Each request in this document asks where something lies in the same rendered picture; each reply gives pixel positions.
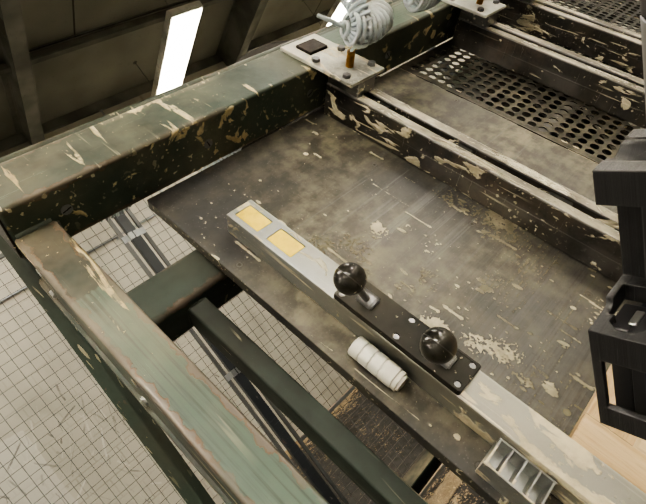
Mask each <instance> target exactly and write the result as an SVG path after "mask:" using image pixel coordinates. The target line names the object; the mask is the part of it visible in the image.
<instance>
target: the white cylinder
mask: <svg viewBox="0 0 646 504"><path fill-rule="evenodd" d="M348 354H349V355H350V356H351V357H352V358H353V359H355V360H356V361H357V362H358V363H359V364H360V365H362V366H363V367H364V368H365V369H367V370H368V371H369V372H370V373H371V374H372V375H374V376H375V377H377V379H378V380H380V381H381V382H382V383H383V384H384V385H385V386H387V387H388V388H390V389H392V390H393V391H395V390H396V391H397V392H398V391H399V390H400V389H401V388H402V387H403V386H404V385H405V383H406V382H407V380H408V378H409V377H408V376H407V373H406V372H405V371H403V369H402V368H401V367H400V366H399V365H397V364H396V363H395V362H394V361H392V360H390V358H389V357H387V356H386V355H385V354H384V353H382V352H380V350H379V349H377V348H376V347H375V346H374V345H372V344H370V342H369V341H367V340H366V339H365V338H364V337H363V336H360V337H358V338H357V339H356V340H355V341H354V342H353V343H352V344H351V346H350V347H349V349H348Z"/></svg>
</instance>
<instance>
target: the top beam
mask: <svg viewBox="0 0 646 504"><path fill-rule="evenodd" d="M389 5H390V6H391V8H392V9H393V15H394V17H393V25H392V28H391V29H390V30H389V32H388V33H387V34H386V35H385V36H384V37H383V38H382V39H381V40H378V41H377V42H376V43H373V44H371V45H368V46H367V47H366V48H361V49H355V54H357V55H359V56H361V57H363V58H365V59H368V60H374V61H376V64H378V65H380V66H382V67H384V68H385V70H384V71H383V72H381V73H380V74H378V75H376V76H375V77H377V76H379V75H381V74H383V73H385V72H387V71H388V70H390V69H392V68H394V67H396V66H398V65H400V64H402V63H404V62H406V61H408V60H409V59H411V58H413V57H415V56H417V55H419V54H421V53H423V52H425V51H427V50H428V49H430V48H432V47H434V46H436V45H438V44H440V43H442V42H444V41H446V40H448V39H449V38H451V37H453V35H454V32H455V29H456V25H457V21H458V18H460V17H459V16H460V12H461V9H460V8H458V7H455V6H453V5H450V4H447V3H445V2H442V1H440V2H439V3H438V4H437V5H436V6H434V7H433V8H430V9H429V10H426V11H422V12H417V13H416V12H414V13H411V12H409V11H408V10H407V9H406V7H405V5H404V3H403V0H399V1H397V2H394V3H392V4H389ZM327 83H328V75H326V74H324V73H322V72H320V71H318V70H316V69H314V68H313V67H311V66H309V65H307V64H305V63H303V62H301V61H299V60H297V59H295V58H293V57H291V56H290V55H288V54H286V53H284V52H283V51H281V49H279V50H277V51H274V52H272V53H270V54H267V55H265V56H262V57H260V58H257V59H255V60H252V61H250V62H248V63H245V64H243V65H240V66H238V67H235V68H233V69H230V70H228V71H225V72H223V73H221V74H218V75H216V76H213V77H211V78H208V79H206V80H203V81H201V82H199V83H196V84H194V85H191V86H189V87H186V88H184V89H181V90H179V91H177V92H174V93H172V94H169V95H167V96H164V97H162V98H159V99H157V100H155V101H152V102H150V103H147V104H145V105H142V106H140V107H137V108H135V109H132V110H130V111H128V112H125V113H123V114H120V115H118V116H115V117H113V118H110V119H108V120H106V121H103V122H101V123H98V124H96V125H93V126H91V127H88V128H86V129H84V130H81V131H79V132H76V133H74V134H71V135H69V136H66V137H64V138H62V139H59V140H57V141H54V142H52V143H49V144H47V145H44V146H42V147H40V148H37V149H35V150H32V151H30V152H27V153H25V154H22V155H20V156H17V157H15V158H13V159H10V160H8V161H5V162H3V163H0V235H1V236H2V238H3V239H4V240H5V241H6V242H7V243H8V245H9V246H10V247H11V248H12V249H13V250H14V252H15V253H16V254H17V255H18V256H19V257H20V258H22V257H23V258H24V259H27V258H26V257H25V255H24V254H23V253H22V252H21V251H20V250H19V249H18V247H17V245H16V244H15V240H16V239H17V238H16V237H15V235H16V234H18V233H20V232H22V231H24V230H26V229H28V228H30V227H32V226H34V225H36V224H38V223H40V222H42V221H44V220H46V219H48V218H51V220H52V221H58V220H59V221H60V223H61V225H62V227H63V229H64V230H65V231H66V232H67V233H68V234H69V235H70V236H71V237H72V236H74V235H75V234H77V233H79V232H81V231H83V230H85V229H87V228H89V227H91V226H93V225H95V224H96V223H98V222H100V221H102V220H104V219H106V218H108V217H110V216H112V215H114V214H116V213H117V212H119V211H121V210H123V209H125V208H127V207H129V206H131V205H133V204H135V203H137V202H138V201H140V200H142V199H144V198H146V197H148V196H150V195H152V194H154V193H156V192H158V191H159V190H161V189H163V188H165V187H167V186H169V185H171V184H173V183H175V182H177V181H179V180H180V179H182V178H184V177H186V176H188V175H190V174H192V173H194V172H196V171H198V170H200V169H201V168H203V167H205V166H207V165H209V164H211V163H213V162H215V161H217V160H219V159H221V158H222V157H224V156H226V155H228V154H230V153H232V152H234V151H236V150H238V149H240V148H241V147H243V146H245V145H247V144H249V143H251V142H253V141H255V140H257V139H259V138H261V137H262V136H264V135H266V134H268V133H270V132H272V131H274V130H276V129H278V128H280V127H282V126H283V125H285V124H287V123H289V122H291V121H293V120H295V119H297V118H299V117H301V116H303V115H304V114H306V113H308V112H310V111H312V110H314V109H316V108H318V107H320V106H322V105H324V104H325V95H326V84H327Z"/></svg>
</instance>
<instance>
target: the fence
mask: <svg viewBox="0 0 646 504"><path fill-rule="evenodd" d="M249 206H251V207H253V208H254V209H255V210H257V211H258V212H259V213H261V214H262V215H263V216H265V217H266V218H267V219H269V220H270V221H271V222H272V223H270V224H269V225H267V226H266V227H264V228H262V229H261V230H259V231H258V232H257V231H256V230H255V229H253V228H252V227H251V226H249V225H248V224H247V223H246V222H244V221H243V220H242V219H240V218H239V217H238V216H237V215H236V214H238V213H239V212H241V211H243V210H244V209H246V208H248V207H249ZM227 222H228V231H229V233H231V234H232V235H233V236H234V237H235V238H237V239H238V240H239V241H240V242H242V243H243V244H244V245H245V246H247V247H248V248H249V249H250V250H251V251H253V252H254V253H255V254H256V255H258V256H259V257H260V258H261V259H263V260H264V261H265V262H266V263H268V264H269V265H270V266H271V267H272V268H274V269H275V270H276V271H277V272H279V273H280V274H281V275H282V276H284V277H285V278H286V279H287V280H288V281H290V282H291V283H292V284H293V285H295V286H296V287H297V288H298V289H300V290H301V291H302V292H303V293H305V294H306V295H307V296H308V297H309V298H311V299H312V300H313V301H314V302H316V303H317V304H318V305H319V306H321V307H322V308H323V309H324V310H326V311H327V312H328V313H329V314H330V315H332V316H333V317H334V318H335V319H337V320H338V321H339V322H340V323H342V324H343V325H344V326H345V327H346V328H348V329H349V330H350V331H351V332H353V333H354V334H355V335H356V336H358V337H360V336H363V337H364V338H365V339H366V340H367V341H369V342H370V344H372V345H374V346H375V347H376V348H377V349H379V350H380V352H382V353H384V354H385V355H386V356H387V357H389V358H390V360H392V361H394V362H395V363H396V364H397V365H399V366H400V367H401V368H402V369H403V371H405V372H406V373H407V376H408V377H409V379H411V380H412V381H413V382H414V383H416V384H417V385H418V386H419V387H420V388H422V389H423V390H424V391H425V392H427V393H428V394H429V395H430V396H432V397H433V398H434V399H435V400H437V401H438V402H439V403H440V404H441V405H443V406H444V407H445V408H446V409H448V410H449V411H450V412H451V413H453V414H454V415H455V416H456V417H457V418H459V419H460V420H461V421H462V422H464V423H465V424H466V425H467V426H469V427H470V428H471V429H472V430H474V431H475V432H476V433H477V434H478V435H480V436H481V437H482V438H483V439H485V440H486V441H487V442H488V443H490V444H491V445H492V446H493V445H494V444H495V443H496V441H497V440H498V439H499V438H502V439H503V440H504V441H506V442H507V443H508V444H509V445H511V446H512V447H513V448H514V449H516V450H517V451H518V452H519V453H521V454H522V455H523V456H524V457H526V458H527V459H528V460H529V461H531V462H532V463H533V464H534V465H536V466H537V467H538V468H539V469H541V470H542V471H543V472H545V473H546V474H547V475H548V476H550V477H551V478H552V479H553V480H555V481H556V482H557V485H555V486H554V488H553V489H552V491H551V494H552V495H554V496H555V497H556V498H557V499H559V500H560V501H561V502H562V503H564V504H646V494H645V493H644V492H643V491H641V490H640V489H639V488H637V487H636V486H635V485H633V484H632V483H631V482H629V481H628V480H627V479H625V478H624V477H623V476H621V475H620V474H619V473H617V472H616V471H614V470H613V469H612V468H610V467H609V466H608V465H606V464H605V463H604V462H602V461H601V460H600V459H598V458H597V457H596V456H594V455H593V454H592V453H590V452H589V451H588V450H586V449H585V448H584V447H582V446H581V445H580V444H578V443H577V442H576V441H574V440H573V439H572V438H570V437H569V436H568V435H566V434H565V433H564V432H562V431H561V430H560V429H558V428H557V427H555V426H554V425H553V424H551V423H550V422H549V421H547V420H546V419H545V418H543V417H542V416H541V415H539V414H538V413H537V412H535V411H534V410H533V409H531V408H530V407H529V406H527V405H526V404H525V403H523V402H522V401H521V400H519V399H518V398H517V397H515V396H514V395H513V394H511V393H510V392H509V391H507V390H506V389H505V388H503V387H502V386H500V385H499V384H498V383H496V382H495V381H494V380H492V379H491V378H490V377H488V376H487V375H486V374H484V373H483V372H482V371H480V370H479V372H478V373H477V374H476V375H475V377H474V378H473V379H472V380H471V382H470V383H469V384H468V385H467V387H466V388H465V389H464V390H463V392H462V393H461V394H460V395H456V394H455V393H453V392H452V391H451V390H450V389H448V388H447V387H446V386H444V385H443V384H442V383H441V382H439V381H438V380H437V379H436V378H434V377H433V376H432V375H431V374H429V373H428V372H427V371H425V370H424V369H423V368H422V367H420V366H419V365H418V364H417V363H415V362H414V361H413V360H412V359H410V358H409V357H408V356H406V355H405V354H404V353H403V352H401V351H400V350H399V349H398V348H396V347H395V346H394V345H392V344H391V343H390V342H389V341H387V340H386V339H385V338H384V337H382V336H381V335H380V334H379V333H377V332H376V331H375V330H373V329H372V328H371V327H370V326H368V325H367V324H366V323H365V322H363V321H362V320H361V319H360V318H358V317H357V316H356V315H354V314H353V313H352V312H351V311H349V310H348V309H347V308H346V307H344V306H343V305H342V304H340V303H339V302H338V301H337V300H335V299H334V293H335V292H336V291H337V289H336V287H335V286H334V283H333V275H334V272H335V270H336V269H337V267H338V266H340V265H338V264H337V263H336V262H334V261H333V260H331V259H330V258H329V257H327V256H326V255H325V254H323V253H322V252H321V251H319V250H318V249H317V248H315V247H314V246H313V245H311V244H310V243H309V242H307V241H306V240H305V239H303V238H302V237H301V236H299V235H298V234H297V233H295V232H294V231H293V230H291V229H290V228H289V227H287V226H286V225H285V224H283V223H282V222H281V221H279V220H278V219H276V218H275V217H274V216H272V215H271V214H270V213H268V212H267V211H266V210H264V209H263V208H262V207H260V206H259V205H258V204H256V203H255V202H254V201H252V200H249V201H248V202H246V203H244V204H243V205H241V206H239V207H238V208H236V209H234V210H233V211H231V212H229V213H228V214H227ZM281 229H282V230H283V231H285V232H286V233H287V234H288V235H290V236H291V237H292V238H294V239H295V240H296V241H298V242H299V243H300V244H302V245H303V246H304V248H303V249H302V250H300V251H299V252H297V253H296V254H295V255H293V256H292V257H291V258H290V257H289V256H288V255H287V254H285V253H284V252H283V251H281V250H280V249H279V248H278V247H276V246H275V245H274V244H272V243H271V242H270V241H269V240H267V239H268V238H269V237H271V236H272V235H274V234H275V233H276V232H278V231H279V230H281Z"/></svg>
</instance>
